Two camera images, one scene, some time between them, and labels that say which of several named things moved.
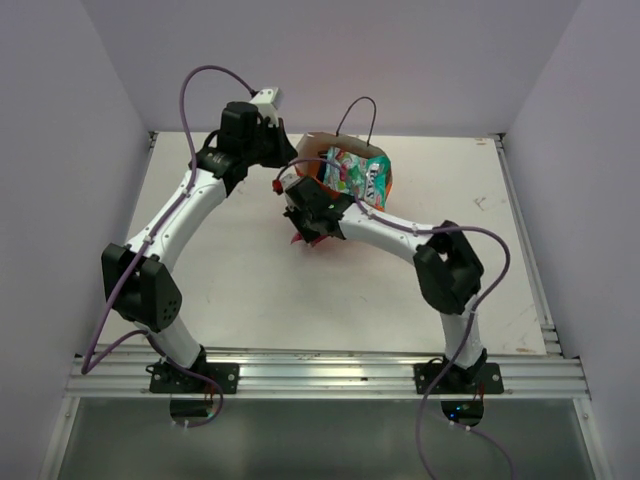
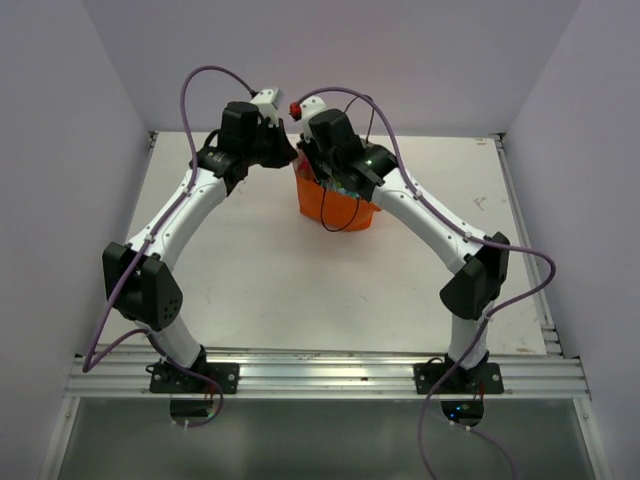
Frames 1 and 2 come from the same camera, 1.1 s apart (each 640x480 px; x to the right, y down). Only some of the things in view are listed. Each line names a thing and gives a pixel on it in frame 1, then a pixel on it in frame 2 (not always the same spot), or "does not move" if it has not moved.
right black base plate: x=485 y=378 does not move
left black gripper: x=284 y=152 does not move
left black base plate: x=165 y=379 does not move
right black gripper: x=292 y=213 -> x=308 y=151
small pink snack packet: x=297 y=237 -> x=303 y=167
